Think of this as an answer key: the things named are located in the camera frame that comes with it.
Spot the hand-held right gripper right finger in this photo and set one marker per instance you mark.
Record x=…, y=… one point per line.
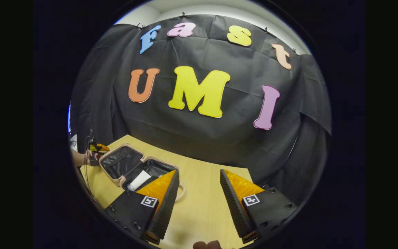
x=235, y=207

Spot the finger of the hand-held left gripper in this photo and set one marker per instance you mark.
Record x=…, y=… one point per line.
x=99, y=148

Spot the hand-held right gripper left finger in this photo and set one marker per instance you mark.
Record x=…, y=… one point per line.
x=166, y=207

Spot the white squeeze tube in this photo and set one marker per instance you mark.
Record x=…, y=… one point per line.
x=138, y=181

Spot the black backdrop cloth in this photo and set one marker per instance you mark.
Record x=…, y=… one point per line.
x=202, y=138

